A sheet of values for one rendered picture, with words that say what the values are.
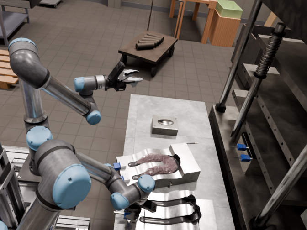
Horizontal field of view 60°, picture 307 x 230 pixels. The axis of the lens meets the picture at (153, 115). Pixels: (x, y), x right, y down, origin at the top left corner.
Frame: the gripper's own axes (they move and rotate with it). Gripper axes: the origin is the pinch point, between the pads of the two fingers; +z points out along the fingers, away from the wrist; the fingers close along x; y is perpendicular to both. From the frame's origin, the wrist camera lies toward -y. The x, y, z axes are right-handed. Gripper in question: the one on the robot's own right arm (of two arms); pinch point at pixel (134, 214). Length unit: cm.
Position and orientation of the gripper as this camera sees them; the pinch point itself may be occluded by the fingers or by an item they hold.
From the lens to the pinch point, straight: 149.7
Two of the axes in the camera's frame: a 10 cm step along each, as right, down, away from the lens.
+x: -0.3, 7.3, -6.8
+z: -2.6, 6.5, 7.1
